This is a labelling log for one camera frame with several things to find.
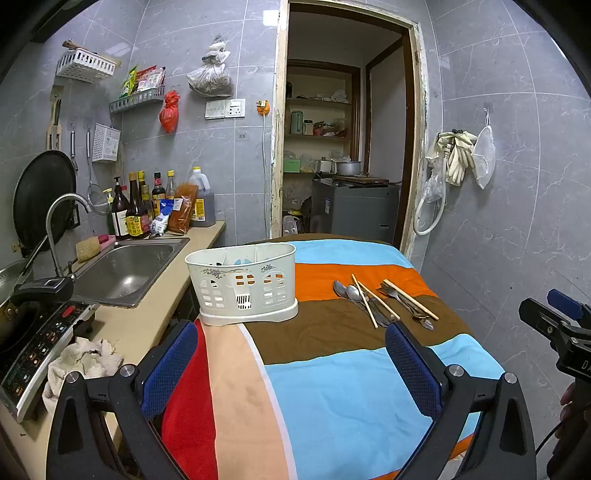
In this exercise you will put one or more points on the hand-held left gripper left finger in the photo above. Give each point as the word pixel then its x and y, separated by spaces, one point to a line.
pixel 171 369

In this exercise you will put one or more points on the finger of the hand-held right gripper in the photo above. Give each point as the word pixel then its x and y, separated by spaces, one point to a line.
pixel 565 302
pixel 538 314

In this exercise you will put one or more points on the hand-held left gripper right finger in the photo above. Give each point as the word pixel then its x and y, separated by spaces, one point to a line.
pixel 411 369

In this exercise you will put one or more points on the wooden chopstick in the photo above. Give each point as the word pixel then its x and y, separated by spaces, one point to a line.
pixel 364 301
pixel 378 301
pixel 411 300

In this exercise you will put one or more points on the metal fork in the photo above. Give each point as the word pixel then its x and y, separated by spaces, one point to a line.
pixel 392 296
pixel 400 295

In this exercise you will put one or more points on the metal spoon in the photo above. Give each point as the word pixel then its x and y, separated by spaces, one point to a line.
pixel 339 290
pixel 353 293

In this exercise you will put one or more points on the white plastic utensil holder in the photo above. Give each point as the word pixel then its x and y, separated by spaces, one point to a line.
pixel 240 286

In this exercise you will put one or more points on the person's right hand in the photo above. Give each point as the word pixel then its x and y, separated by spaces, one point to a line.
pixel 568 394

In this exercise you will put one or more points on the beige kitchen counter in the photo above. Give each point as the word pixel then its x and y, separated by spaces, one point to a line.
pixel 138 332

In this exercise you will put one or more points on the striped colourful blanket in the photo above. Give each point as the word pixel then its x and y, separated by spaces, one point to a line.
pixel 332 397

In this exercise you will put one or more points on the white rag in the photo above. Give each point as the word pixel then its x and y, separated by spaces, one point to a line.
pixel 78 357

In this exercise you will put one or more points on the stainless steel sink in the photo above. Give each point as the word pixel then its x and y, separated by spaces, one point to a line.
pixel 124 272

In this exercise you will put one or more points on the induction cooker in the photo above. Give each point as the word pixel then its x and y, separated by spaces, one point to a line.
pixel 41 350

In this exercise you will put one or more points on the pink scrub brush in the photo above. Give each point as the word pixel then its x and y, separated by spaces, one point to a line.
pixel 107 238

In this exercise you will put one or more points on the yellow sponge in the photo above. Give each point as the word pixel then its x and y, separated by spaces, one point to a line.
pixel 87 249

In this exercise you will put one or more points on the blue white packet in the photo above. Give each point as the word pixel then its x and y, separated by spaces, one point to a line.
pixel 161 219

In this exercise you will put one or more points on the black frying pan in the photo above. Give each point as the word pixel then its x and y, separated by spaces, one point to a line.
pixel 41 288

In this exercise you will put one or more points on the clear plastic bag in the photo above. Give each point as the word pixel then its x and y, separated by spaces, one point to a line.
pixel 432 189

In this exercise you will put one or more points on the white mesh bag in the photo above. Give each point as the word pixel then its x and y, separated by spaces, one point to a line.
pixel 485 157

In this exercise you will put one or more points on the grey cabinet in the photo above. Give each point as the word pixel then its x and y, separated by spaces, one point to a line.
pixel 355 210

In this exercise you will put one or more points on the large brown liquid jug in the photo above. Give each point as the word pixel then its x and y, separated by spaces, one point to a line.
pixel 203 203

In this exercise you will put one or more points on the dark sauce bottle yellow cap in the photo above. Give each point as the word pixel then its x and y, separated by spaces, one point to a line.
pixel 145 198

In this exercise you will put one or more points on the dark sauce bottle black cap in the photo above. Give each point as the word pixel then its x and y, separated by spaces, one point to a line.
pixel 158 194

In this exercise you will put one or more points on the cream rubber gloves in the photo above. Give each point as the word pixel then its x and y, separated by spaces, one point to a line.
pixel 457 157

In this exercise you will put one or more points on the curved metal faucet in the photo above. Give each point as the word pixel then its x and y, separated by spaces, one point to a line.
pixel 54 230

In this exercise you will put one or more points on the clear bottle yellow cap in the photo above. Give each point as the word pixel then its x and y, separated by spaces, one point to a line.
pixel 171 187

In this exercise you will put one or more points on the metal mesh strainer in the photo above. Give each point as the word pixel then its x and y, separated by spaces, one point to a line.
pixel 98 198

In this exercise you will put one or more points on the white plastic jug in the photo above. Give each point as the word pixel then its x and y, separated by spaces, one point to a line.
pixel 291 226

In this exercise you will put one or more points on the wooden cutting board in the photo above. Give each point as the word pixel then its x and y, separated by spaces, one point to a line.
pixel 364 180

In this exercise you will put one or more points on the metal cooking pot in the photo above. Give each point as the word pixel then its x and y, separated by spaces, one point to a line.
pixel 347 168

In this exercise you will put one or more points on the black round griddle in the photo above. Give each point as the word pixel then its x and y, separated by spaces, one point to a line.
pixel 41 198

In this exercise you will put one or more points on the small white hanging basket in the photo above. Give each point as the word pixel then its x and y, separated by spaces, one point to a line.
pixel 106 143

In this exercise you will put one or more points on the green box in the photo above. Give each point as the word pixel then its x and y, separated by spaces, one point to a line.
pixel 291 165

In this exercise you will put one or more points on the metal peeler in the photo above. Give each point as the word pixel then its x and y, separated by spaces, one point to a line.
pixel 73 147

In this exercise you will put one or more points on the red plastic bag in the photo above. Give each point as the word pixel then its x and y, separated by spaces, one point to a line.
pixel 169 113

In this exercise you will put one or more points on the green thermos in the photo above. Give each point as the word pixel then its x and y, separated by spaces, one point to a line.
pixel 296 123

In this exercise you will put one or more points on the wooden spatula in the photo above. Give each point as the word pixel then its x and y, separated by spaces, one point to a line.
pixel 54 120

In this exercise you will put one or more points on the orange plug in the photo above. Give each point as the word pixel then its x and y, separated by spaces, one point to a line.
pixel 262 107

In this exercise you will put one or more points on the wooden shelf unit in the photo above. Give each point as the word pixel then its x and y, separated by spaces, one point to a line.
pixel 318 104

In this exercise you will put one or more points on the green snack packet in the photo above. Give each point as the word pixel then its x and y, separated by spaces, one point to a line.
pixel 129 82

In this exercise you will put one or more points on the red white snack packets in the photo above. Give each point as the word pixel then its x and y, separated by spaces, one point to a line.
pixel 150 79

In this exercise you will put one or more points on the clear bag of dried goods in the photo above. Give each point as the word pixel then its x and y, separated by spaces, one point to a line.
pixel 210 76

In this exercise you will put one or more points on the small wall socket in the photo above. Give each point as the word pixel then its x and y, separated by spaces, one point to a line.
pixel 243 135

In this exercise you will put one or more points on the wooden door frame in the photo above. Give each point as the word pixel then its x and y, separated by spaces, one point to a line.
pixel 277 138

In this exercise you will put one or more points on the wall switch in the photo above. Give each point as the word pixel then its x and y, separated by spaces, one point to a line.
pixel 215 110

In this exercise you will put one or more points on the wall power socket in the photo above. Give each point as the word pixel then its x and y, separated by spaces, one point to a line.
pixel 235 109

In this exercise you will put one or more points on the grey wall shelf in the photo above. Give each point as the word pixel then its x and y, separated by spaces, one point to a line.
pixel 136 101

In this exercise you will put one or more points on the white wall basket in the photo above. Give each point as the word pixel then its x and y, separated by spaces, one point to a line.
pixel 85 64

